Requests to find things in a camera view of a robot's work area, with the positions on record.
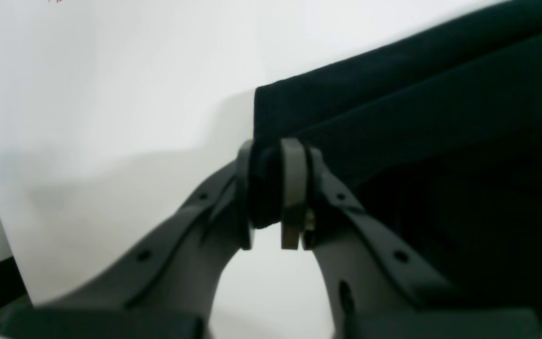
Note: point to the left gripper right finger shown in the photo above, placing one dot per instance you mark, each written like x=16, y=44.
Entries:
x=378, y=286

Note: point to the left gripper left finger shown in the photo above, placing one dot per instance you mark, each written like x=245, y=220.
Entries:
x=165, y=285

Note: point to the black printed t-shirt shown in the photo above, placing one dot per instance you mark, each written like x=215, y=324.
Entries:
x=440, y=137

